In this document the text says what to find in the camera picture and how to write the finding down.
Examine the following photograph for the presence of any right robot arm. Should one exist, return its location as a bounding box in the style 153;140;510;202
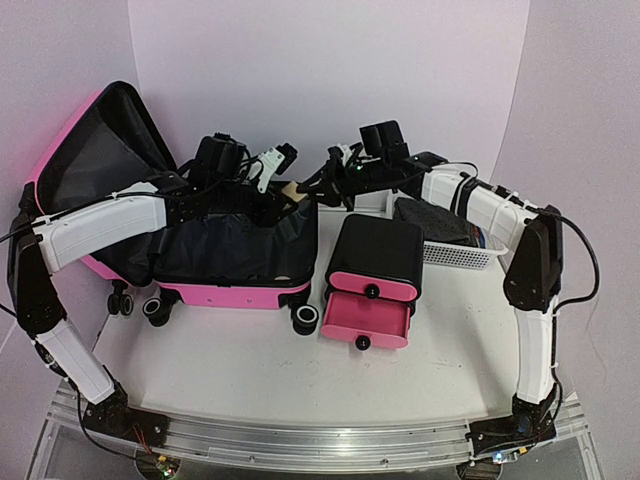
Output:
295;120;600;443

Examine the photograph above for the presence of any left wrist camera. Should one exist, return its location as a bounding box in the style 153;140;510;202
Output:
257;143;298;193

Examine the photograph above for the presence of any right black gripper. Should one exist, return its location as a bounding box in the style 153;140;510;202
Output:
295;152;386;212

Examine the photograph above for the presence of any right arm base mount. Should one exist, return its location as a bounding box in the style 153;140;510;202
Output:
465;416;556;458

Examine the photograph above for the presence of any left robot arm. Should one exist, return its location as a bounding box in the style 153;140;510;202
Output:
5;143;297;437

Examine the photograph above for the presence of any tan square box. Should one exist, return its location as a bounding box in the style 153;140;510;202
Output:
282;181;308;203

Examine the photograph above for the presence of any pink hard-shell suitcase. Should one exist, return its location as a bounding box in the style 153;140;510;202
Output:
17;81;319;335

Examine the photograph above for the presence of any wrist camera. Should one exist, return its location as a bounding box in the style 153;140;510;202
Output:
328;142;363;169
257;143;298;193

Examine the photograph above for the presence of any blue cloth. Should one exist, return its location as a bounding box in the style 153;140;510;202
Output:
472;226;502;250

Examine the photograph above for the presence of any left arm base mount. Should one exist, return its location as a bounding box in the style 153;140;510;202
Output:
82;400;170;448

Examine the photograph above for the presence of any black and pink drawer organizer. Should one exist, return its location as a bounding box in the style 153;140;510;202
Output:
321;214;424;351

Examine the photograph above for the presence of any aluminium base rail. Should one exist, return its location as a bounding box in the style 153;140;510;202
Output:
44;414;596;471

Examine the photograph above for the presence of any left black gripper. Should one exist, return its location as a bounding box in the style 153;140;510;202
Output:
210;170;300;229

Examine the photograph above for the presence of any white perforated plastic basket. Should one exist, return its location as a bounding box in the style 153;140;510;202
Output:
355;192;509;270

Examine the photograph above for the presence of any black dotted cloth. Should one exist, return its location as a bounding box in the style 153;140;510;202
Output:
393;197;479;247

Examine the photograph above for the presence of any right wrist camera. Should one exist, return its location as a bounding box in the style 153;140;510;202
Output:
328;142;363;169

